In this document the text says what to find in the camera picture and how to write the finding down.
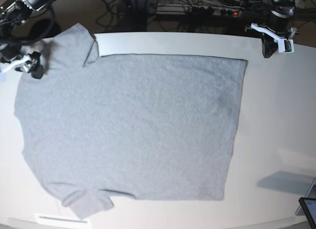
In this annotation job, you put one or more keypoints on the black tablet screen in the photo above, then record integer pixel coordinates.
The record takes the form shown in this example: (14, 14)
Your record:
(309, 207)

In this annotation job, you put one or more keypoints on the white label strip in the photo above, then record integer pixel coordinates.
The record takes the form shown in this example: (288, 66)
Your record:
(61, 218)

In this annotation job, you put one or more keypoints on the grey T-shirt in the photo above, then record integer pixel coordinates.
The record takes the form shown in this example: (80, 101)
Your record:
(144, 126)

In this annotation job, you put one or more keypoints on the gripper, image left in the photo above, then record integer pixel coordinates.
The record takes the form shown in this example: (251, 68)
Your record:
(12, 52)

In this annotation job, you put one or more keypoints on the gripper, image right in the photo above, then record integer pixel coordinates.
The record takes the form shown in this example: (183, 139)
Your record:
(277, 23)

